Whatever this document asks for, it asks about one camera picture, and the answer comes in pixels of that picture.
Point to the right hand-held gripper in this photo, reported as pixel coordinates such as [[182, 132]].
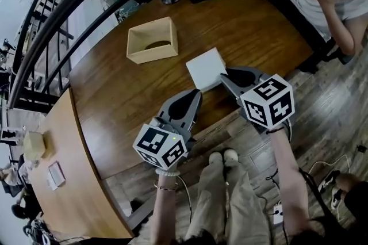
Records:
[[268, 103]]

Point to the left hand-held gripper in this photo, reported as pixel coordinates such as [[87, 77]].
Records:
[[161, 147]]

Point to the white square box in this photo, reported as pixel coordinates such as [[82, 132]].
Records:
[[205, 68]]

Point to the light wooden box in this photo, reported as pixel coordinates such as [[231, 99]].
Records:
[[161, 55]]

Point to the person's right forearm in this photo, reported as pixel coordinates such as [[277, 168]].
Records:
[[284, 180]]

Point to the person's left forearm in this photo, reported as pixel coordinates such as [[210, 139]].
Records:
[[165, 209]]

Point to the beige box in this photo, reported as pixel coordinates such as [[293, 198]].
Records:
[[34, 145]]

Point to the person's white shoe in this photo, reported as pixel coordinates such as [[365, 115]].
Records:
[[215, 157], [230, 155]]

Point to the black wristband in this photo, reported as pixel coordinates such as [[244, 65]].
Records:
[[273, 131]]

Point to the white coil wristband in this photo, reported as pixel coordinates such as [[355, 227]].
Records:
[[168, 172]]

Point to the black chair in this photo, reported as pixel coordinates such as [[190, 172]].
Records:
[[302, 34]]

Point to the gold bangle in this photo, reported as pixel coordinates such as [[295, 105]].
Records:
[[166, 188]]

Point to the person's beige trousers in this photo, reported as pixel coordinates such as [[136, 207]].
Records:
[[212, 198]]

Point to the black white sneaker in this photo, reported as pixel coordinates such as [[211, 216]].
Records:
[[329, 180], [337, 198]]

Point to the white power strip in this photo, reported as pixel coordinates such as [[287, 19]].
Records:
[[278, 212]]

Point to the small framed card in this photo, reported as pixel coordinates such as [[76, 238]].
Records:
[[56, 175]]

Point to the black metal railing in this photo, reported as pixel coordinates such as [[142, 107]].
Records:
[[34, 45]]

